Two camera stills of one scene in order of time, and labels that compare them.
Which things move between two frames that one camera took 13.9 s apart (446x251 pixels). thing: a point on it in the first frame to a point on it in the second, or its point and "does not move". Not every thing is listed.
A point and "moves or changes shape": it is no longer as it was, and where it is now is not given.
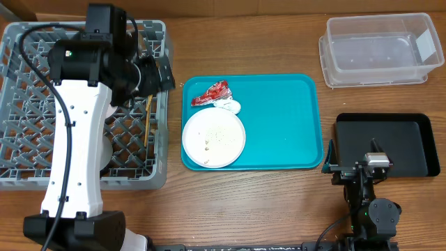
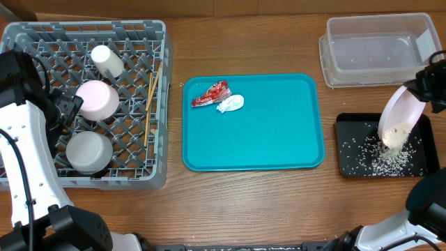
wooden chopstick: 148,104 does not move
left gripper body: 143,79 to 64,111
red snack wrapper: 218,91 does not move
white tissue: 228,104 moves or changes shape
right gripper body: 353,166 to 421,84
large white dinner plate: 214,137 to 400,115
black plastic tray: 407,138 does not move
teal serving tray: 282,114 does not move
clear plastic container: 382,48 does not move
